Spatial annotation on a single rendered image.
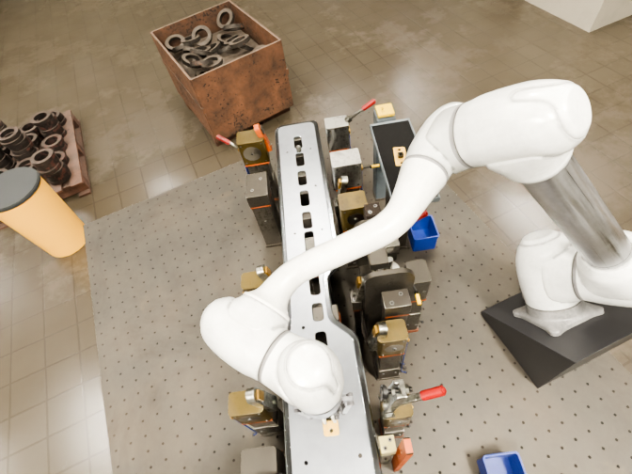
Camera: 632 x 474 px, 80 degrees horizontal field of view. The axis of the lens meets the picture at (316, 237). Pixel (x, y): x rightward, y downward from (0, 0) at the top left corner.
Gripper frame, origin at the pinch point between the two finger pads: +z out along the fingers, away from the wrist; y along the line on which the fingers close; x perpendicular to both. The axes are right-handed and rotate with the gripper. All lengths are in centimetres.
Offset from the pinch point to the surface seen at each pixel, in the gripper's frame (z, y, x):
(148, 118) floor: 106, 140, -287
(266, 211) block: 11, 15, -76
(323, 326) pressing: 4.9, -1.3, -24.1
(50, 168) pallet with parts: 78, 187, -205
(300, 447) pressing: 5.0, 8.0, 5.5
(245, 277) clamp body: 0.6, 20.5, -41.5
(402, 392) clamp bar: -16.7, -16.5, 0.9
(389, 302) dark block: -7.3, -19.5, -23.2
